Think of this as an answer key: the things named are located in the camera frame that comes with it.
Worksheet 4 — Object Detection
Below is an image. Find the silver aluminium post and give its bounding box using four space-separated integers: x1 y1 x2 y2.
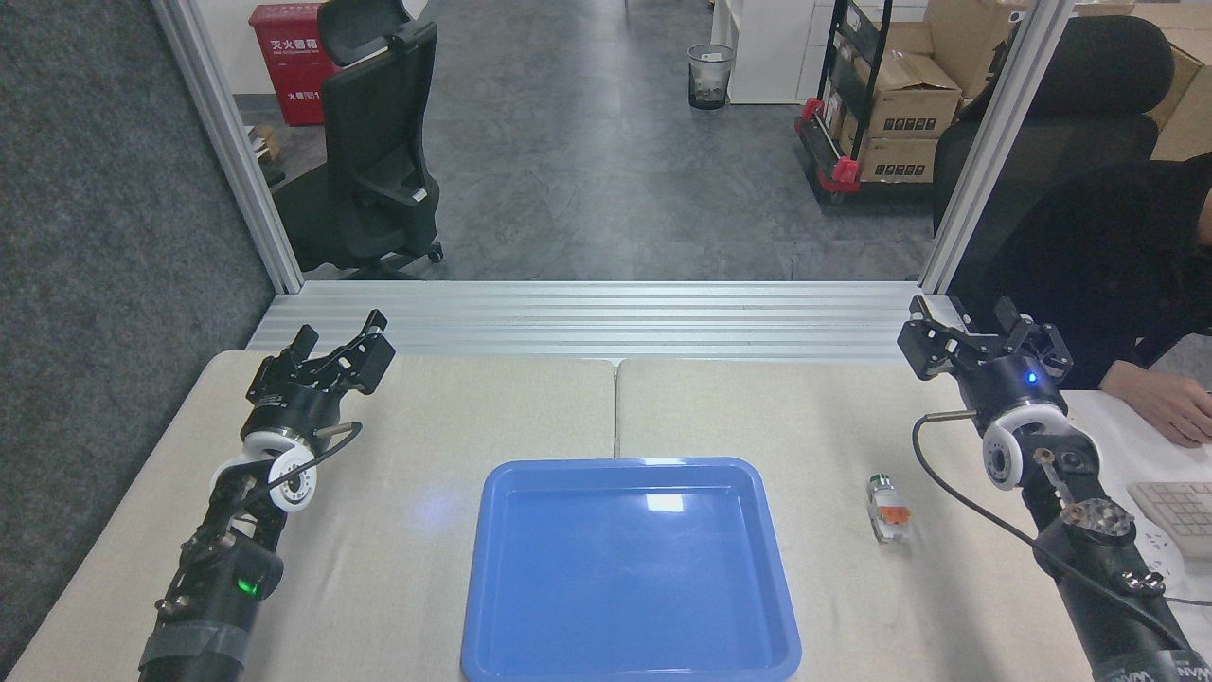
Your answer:
917 0 1078 295
151 0 306 295

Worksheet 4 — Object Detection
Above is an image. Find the large plain cardboard box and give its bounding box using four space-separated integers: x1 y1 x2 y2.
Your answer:
923 0 1031 99

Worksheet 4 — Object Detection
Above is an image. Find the white cabinet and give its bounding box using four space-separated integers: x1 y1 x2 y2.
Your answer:
710 0 817 105

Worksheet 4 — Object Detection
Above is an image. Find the open cardboard box with labels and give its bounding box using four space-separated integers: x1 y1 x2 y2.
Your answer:
854 50 964 140

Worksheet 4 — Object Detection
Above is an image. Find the ribbed aluminium rail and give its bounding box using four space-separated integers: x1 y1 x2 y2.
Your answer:
246 280 986 366

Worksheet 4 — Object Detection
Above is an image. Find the blue plastic tray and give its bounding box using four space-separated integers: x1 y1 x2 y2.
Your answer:
461 458 803 682

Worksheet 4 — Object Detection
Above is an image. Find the red fire extinguisher box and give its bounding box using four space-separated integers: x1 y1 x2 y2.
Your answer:
248 2 340 128

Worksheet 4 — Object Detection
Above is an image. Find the white power strip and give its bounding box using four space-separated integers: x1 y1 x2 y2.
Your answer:
1136 524 1186 590

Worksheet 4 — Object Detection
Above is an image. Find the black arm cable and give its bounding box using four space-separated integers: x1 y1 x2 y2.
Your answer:
273 421 365 495
912 409 1189 656

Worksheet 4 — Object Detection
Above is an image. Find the black mesh office chair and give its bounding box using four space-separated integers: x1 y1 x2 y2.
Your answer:
933 14 1177 236

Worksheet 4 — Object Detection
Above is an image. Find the black office chair with headrest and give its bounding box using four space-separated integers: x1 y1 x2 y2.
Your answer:
273 0 445 280

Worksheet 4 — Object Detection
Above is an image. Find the switch part with orange tab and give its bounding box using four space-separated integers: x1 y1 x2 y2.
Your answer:
865 471 914 545

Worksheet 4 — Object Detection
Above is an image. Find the black mesh waste bin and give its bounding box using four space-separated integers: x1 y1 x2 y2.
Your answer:
686 44 737 111

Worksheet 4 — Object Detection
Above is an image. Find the black cart with red corners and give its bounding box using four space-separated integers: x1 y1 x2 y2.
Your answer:
793 0 959 206

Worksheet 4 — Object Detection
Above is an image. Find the flat cardboard box with labels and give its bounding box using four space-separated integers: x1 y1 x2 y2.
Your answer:
857 137 938 184

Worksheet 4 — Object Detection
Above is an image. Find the white keyboard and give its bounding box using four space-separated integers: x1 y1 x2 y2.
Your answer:
1127 480 1212 560

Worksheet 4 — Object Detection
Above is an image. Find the person's hand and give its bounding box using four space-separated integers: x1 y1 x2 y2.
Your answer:
1099 359 1212 449

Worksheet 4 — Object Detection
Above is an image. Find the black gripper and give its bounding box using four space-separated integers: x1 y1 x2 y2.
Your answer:
246 310 397 446
898 295 1075 427

